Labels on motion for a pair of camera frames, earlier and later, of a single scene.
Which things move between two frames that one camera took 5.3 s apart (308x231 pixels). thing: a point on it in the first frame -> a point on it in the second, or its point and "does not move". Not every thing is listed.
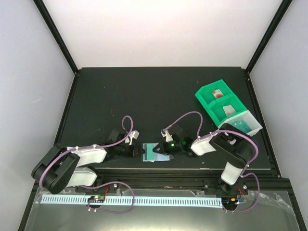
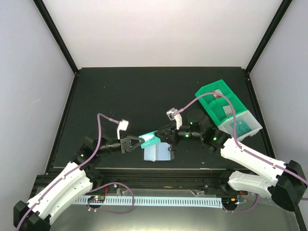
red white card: x=217 y=93 does not move
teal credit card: x=243 y=125 does not move
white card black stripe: x=229 y=110 does not move
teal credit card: x=149 y=155 -> x=149 y=138
